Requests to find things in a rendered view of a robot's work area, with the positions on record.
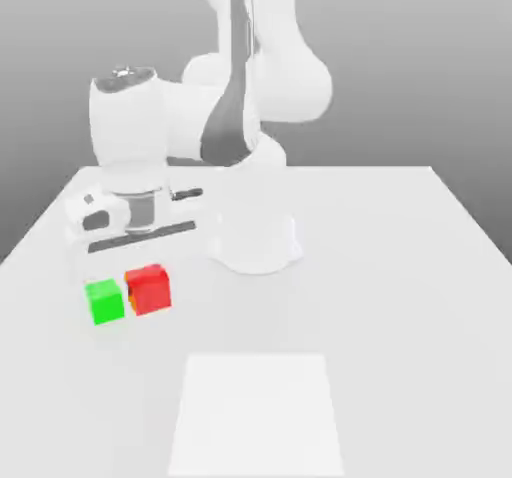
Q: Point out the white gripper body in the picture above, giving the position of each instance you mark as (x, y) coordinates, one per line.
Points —
(140, 237)

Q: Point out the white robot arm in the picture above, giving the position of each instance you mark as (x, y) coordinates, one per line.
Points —
(128, 126)

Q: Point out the small red cube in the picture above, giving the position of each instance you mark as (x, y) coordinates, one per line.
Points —
(150, 292)

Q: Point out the small green cube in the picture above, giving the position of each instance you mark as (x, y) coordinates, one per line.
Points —
(106, 302)

